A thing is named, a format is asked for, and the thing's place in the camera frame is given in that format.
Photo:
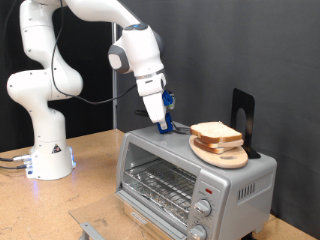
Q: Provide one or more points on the red oven indicator light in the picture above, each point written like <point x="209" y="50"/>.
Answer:
<point x="208" y="191"/>

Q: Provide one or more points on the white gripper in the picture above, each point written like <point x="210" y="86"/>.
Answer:
<point x="154" y="103"/>

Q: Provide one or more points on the round wooden cutting board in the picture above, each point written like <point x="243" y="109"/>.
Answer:
<point x="230" y="161"/>

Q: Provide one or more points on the spatula with blue grip block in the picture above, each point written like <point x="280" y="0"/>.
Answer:
<point x="169" y="128"/>

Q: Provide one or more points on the black metal bookend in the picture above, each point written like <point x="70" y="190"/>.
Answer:
<point x="245" y="100"/>

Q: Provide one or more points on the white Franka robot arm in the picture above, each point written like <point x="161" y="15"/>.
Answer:
<point x="46" y="133"/>

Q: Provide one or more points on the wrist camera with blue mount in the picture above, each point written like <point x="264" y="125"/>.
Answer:
<point x="167" y="99"/>

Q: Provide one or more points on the vertical metal pole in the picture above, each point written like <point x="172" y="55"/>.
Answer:
<point x="115" y="113"/>

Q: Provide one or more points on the silver toaster oven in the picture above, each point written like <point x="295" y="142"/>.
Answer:
<point x="220" y="186"/>

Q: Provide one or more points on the silver oven knob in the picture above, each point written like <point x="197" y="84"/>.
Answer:
<point x="198" y="232"/>
<point x="202" y="207"/>

